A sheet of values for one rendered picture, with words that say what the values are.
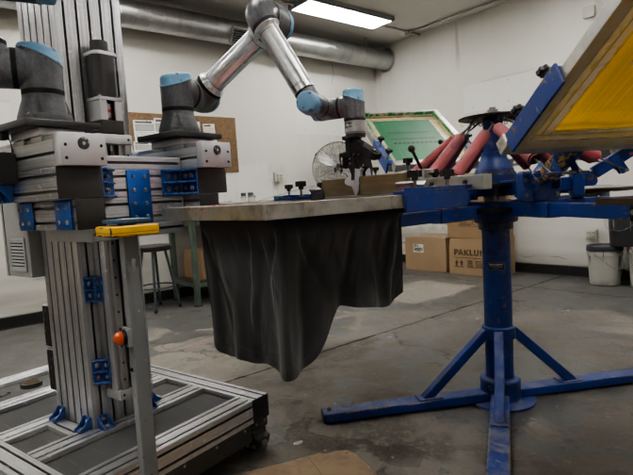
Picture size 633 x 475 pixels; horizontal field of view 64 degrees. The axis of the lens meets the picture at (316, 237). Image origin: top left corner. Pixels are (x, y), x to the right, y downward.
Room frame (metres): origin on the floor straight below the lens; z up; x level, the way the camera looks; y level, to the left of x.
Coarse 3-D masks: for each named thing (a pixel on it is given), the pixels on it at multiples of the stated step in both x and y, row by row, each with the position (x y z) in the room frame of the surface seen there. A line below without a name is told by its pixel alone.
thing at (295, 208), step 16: (176, 208) 1.52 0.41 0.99; (192, 208) 1.44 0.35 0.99; (208, 208) 1.36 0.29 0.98; (224, 208) 1.29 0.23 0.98; (240, 208) 1.23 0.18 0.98; (256, 208) 1.18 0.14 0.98; (272, 208) 1.17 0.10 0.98; (288, 208) 1.20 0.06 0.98; (304, 208) 1.23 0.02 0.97; (320, 208) 1.26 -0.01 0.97; (336, 208) 1.30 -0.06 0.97; (352, 208) 1.33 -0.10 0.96; (368, 208) 1.37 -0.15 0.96; (384, 208) 1.41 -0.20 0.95
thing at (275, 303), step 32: (224, 224) 1.47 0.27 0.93; (256, 224) 1.34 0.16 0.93; (224, 256) 1.49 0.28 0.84; (256, 256) 1.37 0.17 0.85; (224, 288) 1.53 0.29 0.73; (256, 288) 1.39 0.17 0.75; (224, 320) 1.55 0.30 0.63; (256, 320) 1.40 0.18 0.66; (288, 320) 1.28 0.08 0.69; (224, 352) 1.56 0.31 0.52; (256, 352) 1.42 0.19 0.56; (288, 352) 1.27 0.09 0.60
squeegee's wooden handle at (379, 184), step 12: (324, 180) 1.90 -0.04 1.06; (336, 180) 1.85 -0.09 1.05; (360, 180) 1.75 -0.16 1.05; (372, 180) 1.71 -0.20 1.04; (384, 180) 1.66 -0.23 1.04; (396, 180) 1.62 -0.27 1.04; (408, 180) 1.61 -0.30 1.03; (324, 192) 1.90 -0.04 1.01; (336, 192) 1.85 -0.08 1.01; (348, 192) 1.80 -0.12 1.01; (360, 192) 1.75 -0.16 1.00; (372, 192) 1.71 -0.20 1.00; (384, 192) 1.66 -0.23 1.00
